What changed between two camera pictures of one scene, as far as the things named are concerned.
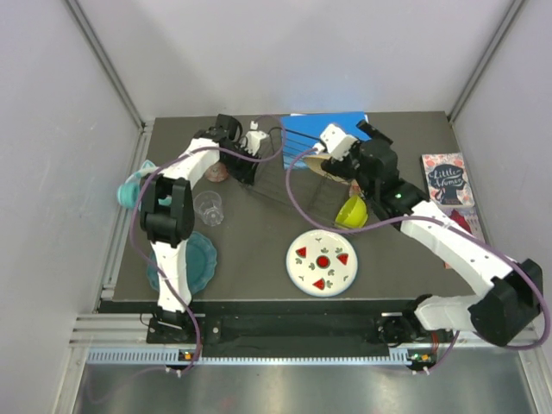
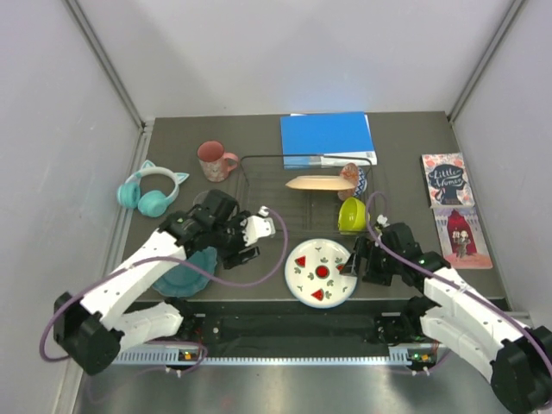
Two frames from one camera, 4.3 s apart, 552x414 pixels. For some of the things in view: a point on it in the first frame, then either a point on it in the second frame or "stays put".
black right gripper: x=341 y=168 to x=366 y=247
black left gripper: x=246 y=173 to x=231 y=257
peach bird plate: x=315 y=161 to x=321 y=183
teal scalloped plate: x=201 y=260 stays put
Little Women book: x=446 y=179 stays put
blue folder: x=304 y=131 stays put
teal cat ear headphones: x=128 y=191 stays put
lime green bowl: x=352 y=213 stays put
